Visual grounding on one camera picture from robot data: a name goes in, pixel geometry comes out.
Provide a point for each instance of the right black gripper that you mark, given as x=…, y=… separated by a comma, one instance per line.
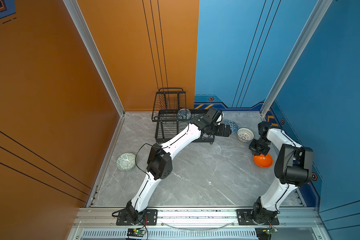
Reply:
x=251, y=147

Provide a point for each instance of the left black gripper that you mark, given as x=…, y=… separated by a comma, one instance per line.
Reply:
x=221, y=133

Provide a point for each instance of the plain orange bowl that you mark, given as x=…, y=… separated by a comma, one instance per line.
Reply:
x=263, y=161

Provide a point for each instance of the blue floral bowl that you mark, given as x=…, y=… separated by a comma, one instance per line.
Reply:
x=184, y=115

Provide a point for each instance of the black wire dish rack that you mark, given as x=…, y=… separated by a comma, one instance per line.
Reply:
x=168, y=101

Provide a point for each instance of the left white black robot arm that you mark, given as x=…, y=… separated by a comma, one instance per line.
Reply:
x=161, y=156

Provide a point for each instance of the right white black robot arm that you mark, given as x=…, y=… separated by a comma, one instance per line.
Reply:
x=293, y=168

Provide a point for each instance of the dark blue patterned bowl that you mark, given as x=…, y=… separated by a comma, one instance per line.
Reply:
x=233, y=125

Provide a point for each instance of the white brown striped bowl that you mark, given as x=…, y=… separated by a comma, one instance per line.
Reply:
x=245, y=135

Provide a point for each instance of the right green circuit board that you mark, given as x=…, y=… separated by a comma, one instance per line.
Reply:
x=270, y=231

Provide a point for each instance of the green circuit board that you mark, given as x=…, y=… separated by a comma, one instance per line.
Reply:
x=136, y=234
x=270, y=231

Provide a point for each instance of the green patterned bowl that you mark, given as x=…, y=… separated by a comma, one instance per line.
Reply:
x=126, y=161

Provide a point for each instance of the left green circuit board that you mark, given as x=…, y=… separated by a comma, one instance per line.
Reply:
x=136, y=234

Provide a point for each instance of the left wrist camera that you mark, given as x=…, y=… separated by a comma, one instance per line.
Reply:
x=213, y=116

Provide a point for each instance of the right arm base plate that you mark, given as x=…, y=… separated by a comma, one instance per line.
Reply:
x=248, y=217

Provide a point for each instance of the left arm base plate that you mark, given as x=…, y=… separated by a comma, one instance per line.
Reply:
x=147, y=217

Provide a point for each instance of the aluminium front rail frame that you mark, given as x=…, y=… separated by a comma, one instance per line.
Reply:
x=200, y=223

